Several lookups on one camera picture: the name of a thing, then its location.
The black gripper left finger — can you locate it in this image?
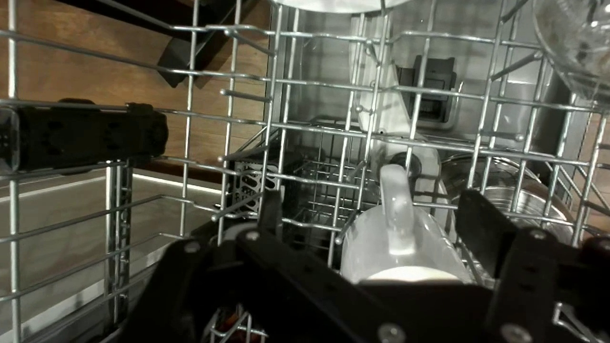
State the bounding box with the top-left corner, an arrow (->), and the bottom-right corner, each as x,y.
119,192 -> 492,343

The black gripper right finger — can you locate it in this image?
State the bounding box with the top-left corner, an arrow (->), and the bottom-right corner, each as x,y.
456,190 -> 610,343

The white ceramic mug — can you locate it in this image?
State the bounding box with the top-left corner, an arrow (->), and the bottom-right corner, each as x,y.
340,163 -> 473,283

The clear glass bowl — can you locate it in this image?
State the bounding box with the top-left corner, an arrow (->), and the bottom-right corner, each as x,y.
532,0 -> 610,104

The wire dishwasher upper rack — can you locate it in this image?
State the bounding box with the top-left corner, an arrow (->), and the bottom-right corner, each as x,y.
0,0 -> 608,343

